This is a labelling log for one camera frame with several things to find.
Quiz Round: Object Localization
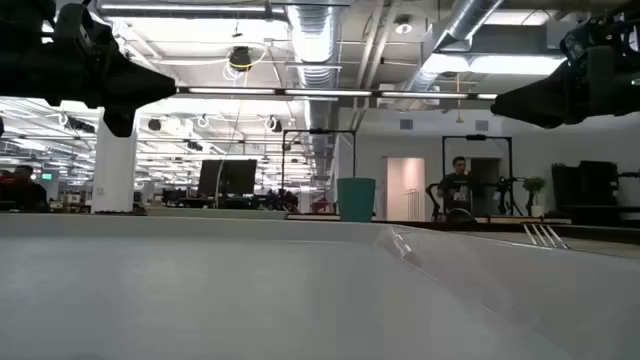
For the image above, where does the black computer monitor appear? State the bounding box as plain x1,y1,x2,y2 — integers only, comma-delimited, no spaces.
197,158,259,199

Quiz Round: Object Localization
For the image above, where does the potted green plant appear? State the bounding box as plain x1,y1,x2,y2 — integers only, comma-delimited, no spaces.
522,175,547,217

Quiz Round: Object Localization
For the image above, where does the person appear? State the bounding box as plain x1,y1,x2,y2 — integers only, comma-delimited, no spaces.
0,164,51,214
437,156,481,221

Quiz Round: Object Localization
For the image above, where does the dark green plastic cup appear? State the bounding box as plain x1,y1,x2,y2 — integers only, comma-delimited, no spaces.
336,177,377,223

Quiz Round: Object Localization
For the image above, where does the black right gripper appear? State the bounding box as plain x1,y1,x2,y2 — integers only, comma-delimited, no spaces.
490,17,640,129

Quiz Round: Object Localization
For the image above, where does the black overhead camera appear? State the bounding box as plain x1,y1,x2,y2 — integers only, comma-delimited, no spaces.
228,45,254,71

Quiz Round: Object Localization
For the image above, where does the black cabinet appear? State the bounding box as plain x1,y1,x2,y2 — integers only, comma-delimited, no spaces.
551,160,621,211

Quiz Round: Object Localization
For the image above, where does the black aluminium table frame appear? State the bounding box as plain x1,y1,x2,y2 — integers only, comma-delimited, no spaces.
399,219,640,246

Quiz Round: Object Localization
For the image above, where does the black metal frame stand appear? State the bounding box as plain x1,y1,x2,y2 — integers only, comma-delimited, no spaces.
281,128,357,221
441,133,514,216

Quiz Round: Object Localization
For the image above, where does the white column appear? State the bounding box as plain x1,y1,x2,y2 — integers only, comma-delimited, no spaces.
90,107,141,215

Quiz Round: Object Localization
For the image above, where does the silver ceiling duct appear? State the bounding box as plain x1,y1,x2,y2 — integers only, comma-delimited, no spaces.
399,0,506,96
287,0,342,181

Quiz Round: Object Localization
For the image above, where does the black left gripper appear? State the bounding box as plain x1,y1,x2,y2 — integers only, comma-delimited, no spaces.
34,3,177,139

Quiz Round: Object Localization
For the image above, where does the pale pink door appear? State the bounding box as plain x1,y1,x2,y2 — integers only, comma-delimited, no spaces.
384,157,426,222

